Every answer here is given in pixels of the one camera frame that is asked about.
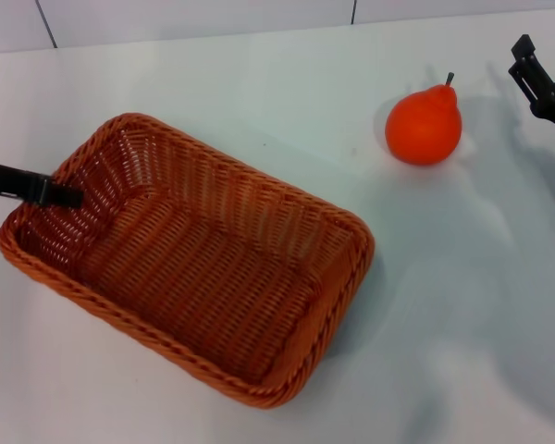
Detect orange woven plastic basket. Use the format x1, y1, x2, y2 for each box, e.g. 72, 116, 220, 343
0, 112, 376, 410

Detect orange pear-shaped toy fruit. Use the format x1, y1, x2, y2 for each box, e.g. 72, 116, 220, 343
385, 71, 464, 167

